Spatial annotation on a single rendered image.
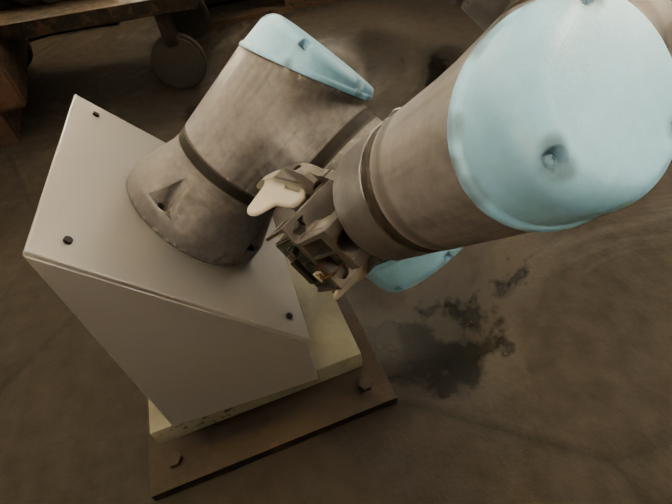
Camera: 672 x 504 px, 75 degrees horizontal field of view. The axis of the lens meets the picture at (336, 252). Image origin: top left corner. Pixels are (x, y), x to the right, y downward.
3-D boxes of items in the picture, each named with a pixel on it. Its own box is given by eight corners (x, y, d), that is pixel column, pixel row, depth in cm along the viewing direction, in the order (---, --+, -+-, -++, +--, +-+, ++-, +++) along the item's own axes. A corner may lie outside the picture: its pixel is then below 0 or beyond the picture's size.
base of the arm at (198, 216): (132, 145, 60) (170, 87, 57) (247, 205, 72) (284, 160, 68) (119, 227, 47) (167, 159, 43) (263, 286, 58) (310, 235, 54)
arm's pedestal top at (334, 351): (149, 291, 86) (141, 277, 83) (304, 240, 91) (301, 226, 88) (160, 445, 64) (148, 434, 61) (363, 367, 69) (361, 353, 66)
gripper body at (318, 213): (260, 238, 40) (305, 208, 29) (319, 178, 43) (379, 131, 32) (318, 295, 41) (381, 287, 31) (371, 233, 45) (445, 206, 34)
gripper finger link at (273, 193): (215, 194, 45) (273, 217, 39) (254, 158, 47) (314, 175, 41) (230, 215, 47) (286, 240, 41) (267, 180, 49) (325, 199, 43)
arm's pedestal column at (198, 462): (145, 308, 93) (128, 284, 88) (321, 249, 100) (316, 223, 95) (155, 501, 66) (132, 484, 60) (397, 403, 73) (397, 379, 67)
